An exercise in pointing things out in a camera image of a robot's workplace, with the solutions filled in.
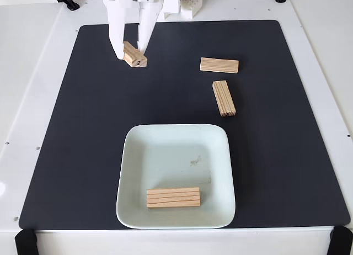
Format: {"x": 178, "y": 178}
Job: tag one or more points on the black rubber table mat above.
{"x": 82, "y": 155}

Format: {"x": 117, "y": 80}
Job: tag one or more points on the pale green square plate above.
{"x": 176, "y": 155}

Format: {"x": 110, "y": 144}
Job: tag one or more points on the wooden block numbered two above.
{"x": 135, "y": 57}

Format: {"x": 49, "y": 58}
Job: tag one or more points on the grooved wooden block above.
{"x": 224, "y": 98}
{"x": 219, "y": 65}
{"x": 173, "y": 197}

